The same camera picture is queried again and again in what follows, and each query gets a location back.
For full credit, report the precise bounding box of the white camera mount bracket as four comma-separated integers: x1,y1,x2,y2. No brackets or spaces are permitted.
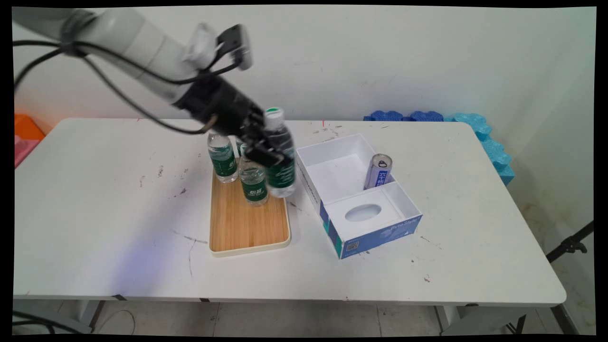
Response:
182,22,224,70

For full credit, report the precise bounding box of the black floor cable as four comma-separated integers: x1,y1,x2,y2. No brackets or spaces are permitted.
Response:
12,309,62,335

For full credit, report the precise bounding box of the grey cable strap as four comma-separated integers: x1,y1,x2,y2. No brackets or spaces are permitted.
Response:
60,9,96,57

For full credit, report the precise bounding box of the orange box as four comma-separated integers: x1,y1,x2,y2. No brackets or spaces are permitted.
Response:
14,113,47,142

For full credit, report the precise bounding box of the pink box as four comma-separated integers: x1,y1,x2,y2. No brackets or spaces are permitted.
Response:
14,135,39,169

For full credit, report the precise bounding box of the light blue foam mat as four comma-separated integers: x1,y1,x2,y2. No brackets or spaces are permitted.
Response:
446,113,516,187

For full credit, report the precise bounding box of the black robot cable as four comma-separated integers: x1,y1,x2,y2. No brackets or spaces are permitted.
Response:
13,39,239,136

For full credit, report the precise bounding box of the grey table leg frame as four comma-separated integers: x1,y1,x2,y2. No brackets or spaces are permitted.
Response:
14,299,128,334
433,304,578,336

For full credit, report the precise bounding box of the black tripod leg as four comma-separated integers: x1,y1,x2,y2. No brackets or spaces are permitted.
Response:
546,220,595,264

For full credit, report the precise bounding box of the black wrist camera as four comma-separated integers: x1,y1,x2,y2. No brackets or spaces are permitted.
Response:
218,24,254,72

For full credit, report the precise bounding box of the silver and blue drink can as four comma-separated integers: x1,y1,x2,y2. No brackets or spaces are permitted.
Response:
364,153,393,191

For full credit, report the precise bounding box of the white and blue cardboard box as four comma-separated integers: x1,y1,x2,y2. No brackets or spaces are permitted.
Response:
295,133,424,260

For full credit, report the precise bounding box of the wooden tray with cream rim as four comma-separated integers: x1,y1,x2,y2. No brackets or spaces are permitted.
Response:
209,166,291,258

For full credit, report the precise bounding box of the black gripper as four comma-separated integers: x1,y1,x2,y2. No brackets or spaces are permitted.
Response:
176,75,283,168

